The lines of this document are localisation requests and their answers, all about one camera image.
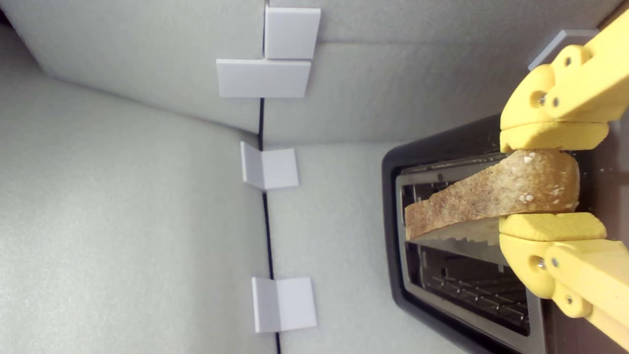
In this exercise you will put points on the brown bread slice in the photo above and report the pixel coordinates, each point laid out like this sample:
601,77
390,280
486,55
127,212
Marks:
491,196

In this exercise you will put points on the black two-slot toaster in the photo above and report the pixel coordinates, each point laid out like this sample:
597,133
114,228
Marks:
462,290

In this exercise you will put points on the white wall clip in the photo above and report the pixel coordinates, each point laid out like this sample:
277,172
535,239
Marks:
290,302
550,46
292,32
263,78
277,167

